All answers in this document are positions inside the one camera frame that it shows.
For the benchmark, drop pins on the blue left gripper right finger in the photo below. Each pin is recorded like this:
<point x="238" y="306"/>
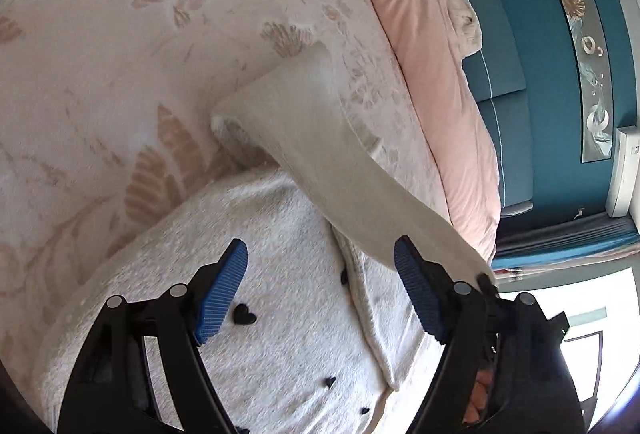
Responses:
<point x="427" y="284"/>

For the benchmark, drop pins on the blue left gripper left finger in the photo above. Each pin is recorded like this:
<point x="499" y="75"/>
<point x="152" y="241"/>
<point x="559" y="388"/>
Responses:
<point x="214" y="287"/>

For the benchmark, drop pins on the cream knit sweater black hearts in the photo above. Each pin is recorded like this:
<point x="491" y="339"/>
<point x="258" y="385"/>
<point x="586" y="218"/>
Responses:
<point x="335" y="330"/>

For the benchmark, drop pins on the blue window curtain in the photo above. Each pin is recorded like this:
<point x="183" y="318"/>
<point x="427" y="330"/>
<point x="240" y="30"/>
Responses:
<point x="564" y="242"/>

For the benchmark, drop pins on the teal upholstered headboard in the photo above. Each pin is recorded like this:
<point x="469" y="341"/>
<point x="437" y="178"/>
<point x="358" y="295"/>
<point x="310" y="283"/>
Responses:
<point x="497" y="82"/>

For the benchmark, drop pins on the white air conditioner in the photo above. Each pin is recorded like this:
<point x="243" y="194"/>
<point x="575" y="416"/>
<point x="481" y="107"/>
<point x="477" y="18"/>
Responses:
<point x="624" y="172"/>

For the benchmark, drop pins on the cream fluffy garment on pillow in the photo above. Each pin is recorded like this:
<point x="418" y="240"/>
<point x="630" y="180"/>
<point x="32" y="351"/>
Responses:
<point x="464" y="20"/>

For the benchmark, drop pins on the pink floral bed blanket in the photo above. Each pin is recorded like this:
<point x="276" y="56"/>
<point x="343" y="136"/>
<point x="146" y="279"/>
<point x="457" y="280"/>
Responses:
<point x="105" y="111"/>

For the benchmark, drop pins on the peach pink duvet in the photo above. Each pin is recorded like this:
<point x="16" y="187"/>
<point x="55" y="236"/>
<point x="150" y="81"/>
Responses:
<point x="424" y="42"/>

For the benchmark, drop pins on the long decorative wall painting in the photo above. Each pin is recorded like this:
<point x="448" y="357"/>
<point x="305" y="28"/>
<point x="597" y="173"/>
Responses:
<point x="594" y="76"/>

